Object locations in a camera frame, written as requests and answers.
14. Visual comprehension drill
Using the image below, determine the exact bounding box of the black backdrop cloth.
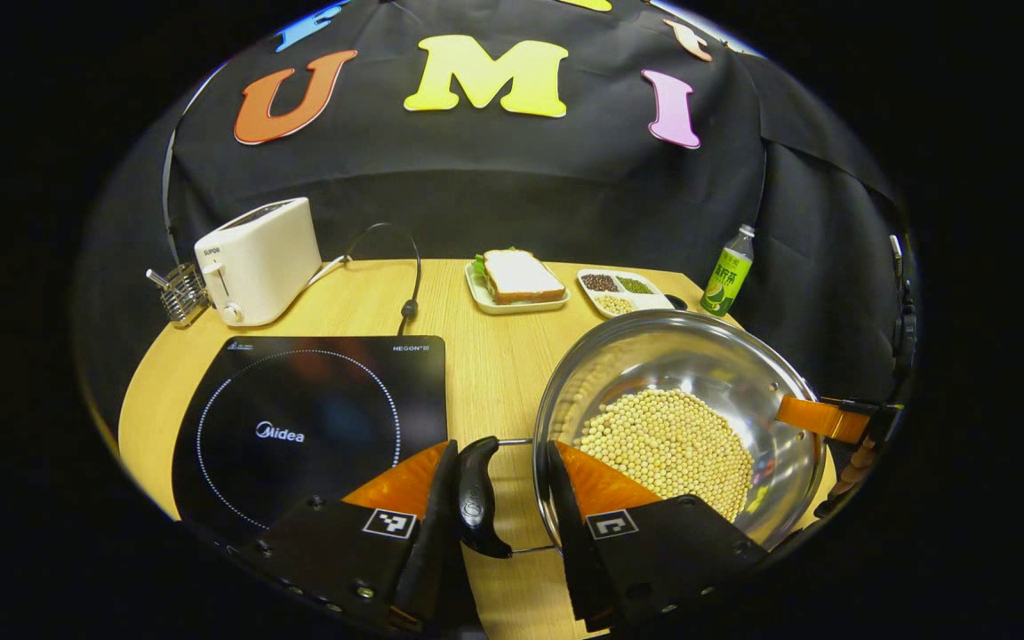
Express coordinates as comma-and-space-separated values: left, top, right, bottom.
76, 0, 922, 428

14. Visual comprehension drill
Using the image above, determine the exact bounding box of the green drink bottle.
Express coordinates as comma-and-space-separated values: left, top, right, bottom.
700, 224, 756, 317

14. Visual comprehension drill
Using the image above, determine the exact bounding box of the stainless steel pot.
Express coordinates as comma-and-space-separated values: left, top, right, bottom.
457, 309, 828, 561

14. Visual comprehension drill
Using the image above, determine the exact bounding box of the white divided bean dish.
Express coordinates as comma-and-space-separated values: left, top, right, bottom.
576, 268, 677, 319

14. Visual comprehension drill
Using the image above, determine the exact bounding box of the pile of soybeans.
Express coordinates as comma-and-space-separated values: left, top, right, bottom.
572, 388, 755, 524

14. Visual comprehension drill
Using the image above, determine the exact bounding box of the black induction cooktop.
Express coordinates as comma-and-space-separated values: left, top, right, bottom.
172, 335, 448, 543

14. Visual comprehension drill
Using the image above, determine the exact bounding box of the white sandwich plate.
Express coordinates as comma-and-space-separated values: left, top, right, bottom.
465, 258, 571, 316

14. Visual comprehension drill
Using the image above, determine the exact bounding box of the wire utensil holder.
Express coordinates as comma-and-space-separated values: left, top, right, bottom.
146, 262, 211, 330

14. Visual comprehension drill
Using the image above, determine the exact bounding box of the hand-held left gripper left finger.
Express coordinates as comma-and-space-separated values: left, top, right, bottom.
228, 440, 482, 634

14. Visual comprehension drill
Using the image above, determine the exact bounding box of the white toaster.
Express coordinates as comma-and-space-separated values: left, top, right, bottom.
194, 196, 324, 328

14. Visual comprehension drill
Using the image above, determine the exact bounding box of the black power cable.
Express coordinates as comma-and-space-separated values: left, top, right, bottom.
345, 222, 422, 337

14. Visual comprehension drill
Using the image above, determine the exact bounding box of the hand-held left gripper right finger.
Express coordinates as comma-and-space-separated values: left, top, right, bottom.
548, 440, 771, 634

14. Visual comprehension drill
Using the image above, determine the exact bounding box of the white toaster cable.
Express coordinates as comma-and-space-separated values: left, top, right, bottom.
303, 256, 351, 290

